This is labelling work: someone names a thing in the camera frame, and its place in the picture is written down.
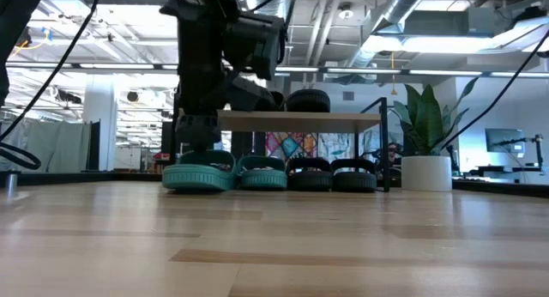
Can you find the green rubber slide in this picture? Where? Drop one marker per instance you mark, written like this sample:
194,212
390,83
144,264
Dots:
261,179
197,179

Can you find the silver ventilation duct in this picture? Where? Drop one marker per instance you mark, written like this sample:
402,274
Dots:
399,9

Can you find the black rubber slide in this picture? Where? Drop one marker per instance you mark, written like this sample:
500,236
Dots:
309,181
354,182
308,101
276,103

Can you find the silver metal post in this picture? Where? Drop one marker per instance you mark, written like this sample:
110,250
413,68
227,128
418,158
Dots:
11,183

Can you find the black equipment stand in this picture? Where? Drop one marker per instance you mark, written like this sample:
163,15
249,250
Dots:
538,151

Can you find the colourful mural panel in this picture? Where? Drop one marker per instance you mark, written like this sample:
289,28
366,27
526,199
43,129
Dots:
291,144

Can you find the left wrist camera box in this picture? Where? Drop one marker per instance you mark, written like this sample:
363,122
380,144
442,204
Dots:
249,95

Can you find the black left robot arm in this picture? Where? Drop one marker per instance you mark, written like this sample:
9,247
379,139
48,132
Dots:
257,44

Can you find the grey wall monitor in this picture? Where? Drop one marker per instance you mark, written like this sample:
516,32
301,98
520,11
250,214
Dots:
504,138

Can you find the person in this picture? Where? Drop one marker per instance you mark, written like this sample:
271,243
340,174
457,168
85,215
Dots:
392,153

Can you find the black pillar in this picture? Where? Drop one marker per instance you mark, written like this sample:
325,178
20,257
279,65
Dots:
94,147

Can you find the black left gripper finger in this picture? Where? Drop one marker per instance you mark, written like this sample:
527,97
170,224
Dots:
197,131

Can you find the round ceiling sensor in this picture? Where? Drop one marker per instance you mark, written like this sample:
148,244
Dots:
346,11

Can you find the grey curtain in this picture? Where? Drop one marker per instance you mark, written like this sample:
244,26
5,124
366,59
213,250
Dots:
56,144

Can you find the white plant pot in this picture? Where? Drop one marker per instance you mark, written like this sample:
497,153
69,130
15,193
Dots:
426,174

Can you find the wooden shelf with black frame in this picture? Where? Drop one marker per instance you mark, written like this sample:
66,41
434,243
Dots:
300,121

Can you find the green snake plant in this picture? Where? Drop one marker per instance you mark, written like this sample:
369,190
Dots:
429,116

